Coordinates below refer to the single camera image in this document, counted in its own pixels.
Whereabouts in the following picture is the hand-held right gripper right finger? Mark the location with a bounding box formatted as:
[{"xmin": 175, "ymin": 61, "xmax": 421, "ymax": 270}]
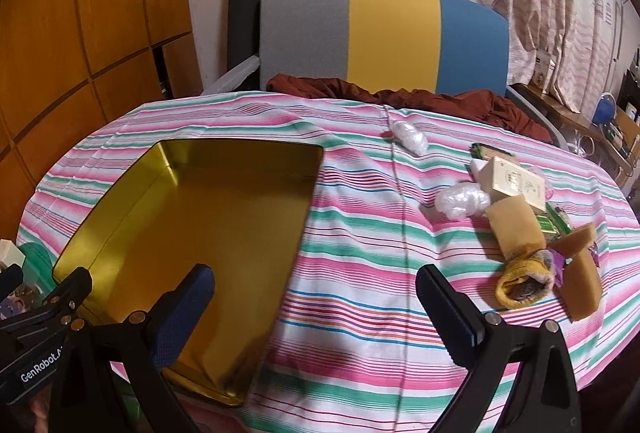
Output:
[{"xmin": 415, "ymin": 264, "xmax": 583, "ymax": 433}]

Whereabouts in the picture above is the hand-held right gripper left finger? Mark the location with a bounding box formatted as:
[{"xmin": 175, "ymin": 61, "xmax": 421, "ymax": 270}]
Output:
[{"xmin": 47, "ymin": 263, "xmax": 217, "ymax": 433}]

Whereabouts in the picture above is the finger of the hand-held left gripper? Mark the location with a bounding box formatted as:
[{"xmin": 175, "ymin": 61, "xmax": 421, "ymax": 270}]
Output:
[{"xmin": 0, "ymin": 266, "xmax": 94, "ymax": 354}]

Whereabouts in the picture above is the gold tin box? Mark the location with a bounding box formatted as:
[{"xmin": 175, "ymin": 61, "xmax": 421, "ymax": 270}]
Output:
[{"xmin": 51, "ymin": 139, "xmax": 325, "ymax": 409}]

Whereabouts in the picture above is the yellow sponge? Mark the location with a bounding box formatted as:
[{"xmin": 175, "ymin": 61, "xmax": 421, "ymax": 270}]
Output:
[
  {"xmin": 552, "ymin": 222, "xmax": 603, "ymax": 321},
  {"xmin": 486, "ymin": 193, "xmax": 547, "ymax": 261}
]

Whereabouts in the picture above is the green cracker packet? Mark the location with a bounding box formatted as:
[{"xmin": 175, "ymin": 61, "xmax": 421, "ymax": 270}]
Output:
[
  {"xmin": 532, "ymin": 202, "xmax": 573, "ymax": 239},
  {"xmin": 470, "ymin": 142, "xmax": 516, "ymax": 161}
]

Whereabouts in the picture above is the yellow knitted sock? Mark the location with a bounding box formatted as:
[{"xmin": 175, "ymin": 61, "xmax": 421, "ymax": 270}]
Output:
[{"xmin": 495, "ymin": 247, "xmax": 563, "ymax": 311}]

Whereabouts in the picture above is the striped tablecloth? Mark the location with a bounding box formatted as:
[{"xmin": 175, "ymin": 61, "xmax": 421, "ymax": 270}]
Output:
[{"xmin": 15, "ymin": 92, "xmax": 640, "ymax": 433}]

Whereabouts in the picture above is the white plastic wrap wad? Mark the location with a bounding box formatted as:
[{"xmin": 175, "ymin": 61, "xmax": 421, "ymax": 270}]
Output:
[
  {"xmin": 390, "ymin": 120, "xmax": 430, "ymax": 156},
  {"xmin": 434, "ymin": 182, "xmax": 492, "ymax": 220}
]

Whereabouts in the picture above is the purple wrapper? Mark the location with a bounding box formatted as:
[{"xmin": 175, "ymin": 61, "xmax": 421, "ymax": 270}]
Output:
[{"xmin": 547, "ymin": 248, "xmax": 568, "ymax": 289}]

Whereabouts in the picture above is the beige cardboard box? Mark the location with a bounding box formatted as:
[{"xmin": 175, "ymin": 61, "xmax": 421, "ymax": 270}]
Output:
[{"xmin": 472, "ymin": 156, "xmax": 546, "ymax": 214}]

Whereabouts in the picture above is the pink hair roller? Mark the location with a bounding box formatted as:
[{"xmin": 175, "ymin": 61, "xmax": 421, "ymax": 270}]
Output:
[{"xmin": 530, "ymin": 166, "xmax": 556, "ymax": 194}]

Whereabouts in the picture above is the red-brown cloth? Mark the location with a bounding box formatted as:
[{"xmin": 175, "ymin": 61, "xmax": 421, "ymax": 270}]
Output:
[{"xmin": 266, "ymin": 73, "xmax": 553, "ymax": 144}]

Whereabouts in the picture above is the wooden side table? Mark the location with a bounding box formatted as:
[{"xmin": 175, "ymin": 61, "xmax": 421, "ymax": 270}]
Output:
[{"xmin": 515, "ymin": 83, "xmax": 636, "ymax": 174}]

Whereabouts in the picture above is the small cardboard box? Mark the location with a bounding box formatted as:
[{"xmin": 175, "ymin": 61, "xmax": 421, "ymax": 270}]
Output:
[{"xmin": 532, "ymin": 53, "xmax": 558, "ymax": 89}]

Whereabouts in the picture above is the blue round chair back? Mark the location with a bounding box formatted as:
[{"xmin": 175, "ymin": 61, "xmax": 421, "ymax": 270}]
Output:
[{"xmin": 595, "ymin": 92, "xmax": 618, "ymax": 124}]

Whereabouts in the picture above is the grey yellow blue chair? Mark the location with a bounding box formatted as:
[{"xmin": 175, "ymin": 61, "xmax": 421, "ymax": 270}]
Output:
[{"xmin": 200, "ymin": 0, "xmax": 573, "ymax": 151}]

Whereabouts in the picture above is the wooden cabinet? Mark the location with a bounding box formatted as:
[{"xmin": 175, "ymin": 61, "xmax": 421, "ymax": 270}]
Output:
[{"xmin": 0, "ymin": 0, "xmax": 196, "ymax": 234}]

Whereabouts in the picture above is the dark shelf unit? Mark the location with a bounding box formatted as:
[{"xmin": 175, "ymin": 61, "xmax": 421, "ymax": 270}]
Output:
[{"xmin": 617, "ymin": 69, "xmax": 640, "ymax": 124}]

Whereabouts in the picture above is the black rolled mat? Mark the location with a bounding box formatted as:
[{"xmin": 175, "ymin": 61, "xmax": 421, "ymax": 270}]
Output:
[{"xmin": 227, "ymin": 0, "xmax": 266, "ymax": 81}]

